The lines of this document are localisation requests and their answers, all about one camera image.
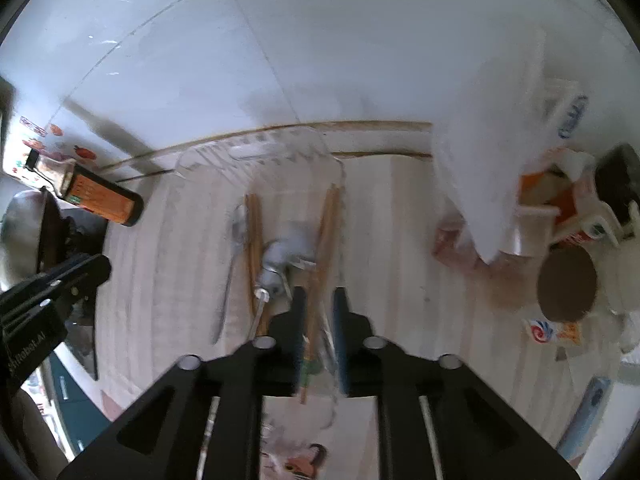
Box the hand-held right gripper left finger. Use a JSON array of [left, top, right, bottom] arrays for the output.
[[57, 287, 307, 480]]

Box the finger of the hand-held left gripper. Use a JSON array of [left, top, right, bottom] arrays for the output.
[[0, 254, 112, 313]]

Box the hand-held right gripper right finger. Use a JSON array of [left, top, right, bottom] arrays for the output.
[[333, 287, 581, 480]]

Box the bamboo chopstick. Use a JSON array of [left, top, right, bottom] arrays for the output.
[[299, 185, 337, 406], [250, 195, 273, 325], [306, 183, 344, 366]]

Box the large steel spoon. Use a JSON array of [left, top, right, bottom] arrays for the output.
[[212, 204, 249, 346]]

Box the clear plastic container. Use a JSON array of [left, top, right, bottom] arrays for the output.
[[172, 127, 348, 428]]

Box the black cooktop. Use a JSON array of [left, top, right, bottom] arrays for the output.
[[64, 210, 108, 382]]

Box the striped cat placemat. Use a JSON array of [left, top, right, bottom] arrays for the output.
[[95, 152, 608, 480]]

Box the steel pot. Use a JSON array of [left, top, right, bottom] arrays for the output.
[[0, 189, 57, 283]]

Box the orange bottle with black ends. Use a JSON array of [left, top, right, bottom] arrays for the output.
[[59, 159, 145, 227]]

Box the teal cabinet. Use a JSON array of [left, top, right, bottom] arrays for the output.
[[47, 352, 108, 461]]

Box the glass jar with black lid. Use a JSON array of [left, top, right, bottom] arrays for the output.
[[26, 149, 77, 197]]

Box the pink packet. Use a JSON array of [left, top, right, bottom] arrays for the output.
[[432, 209, 483, 268]]

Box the box with red swirl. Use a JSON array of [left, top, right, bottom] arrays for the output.
[[521, 316, 585, 350]]

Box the white plastic bag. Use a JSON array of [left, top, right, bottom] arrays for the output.
[[429, 27, 553, 267]]

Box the orange and white carton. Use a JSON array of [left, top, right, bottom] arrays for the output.
[[519, 147, 623, 252]]

